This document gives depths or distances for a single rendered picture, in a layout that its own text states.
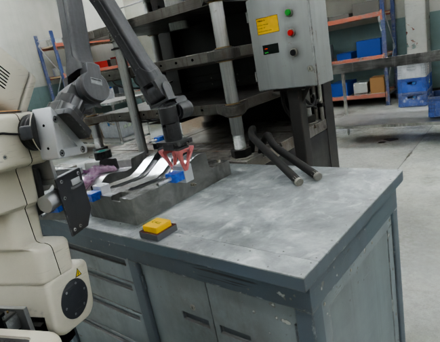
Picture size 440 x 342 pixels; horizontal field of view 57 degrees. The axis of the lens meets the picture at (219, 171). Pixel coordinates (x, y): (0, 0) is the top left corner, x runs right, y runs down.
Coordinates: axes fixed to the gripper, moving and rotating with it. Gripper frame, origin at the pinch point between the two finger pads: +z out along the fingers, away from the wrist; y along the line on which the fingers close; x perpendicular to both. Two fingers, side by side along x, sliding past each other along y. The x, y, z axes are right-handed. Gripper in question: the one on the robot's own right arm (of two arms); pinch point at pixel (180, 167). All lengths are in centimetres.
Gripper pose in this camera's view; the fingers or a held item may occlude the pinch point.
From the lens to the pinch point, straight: 128.9
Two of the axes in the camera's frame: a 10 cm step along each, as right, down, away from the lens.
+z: 1.8, 9.5, 2.7
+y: -7.7, -0.3, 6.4
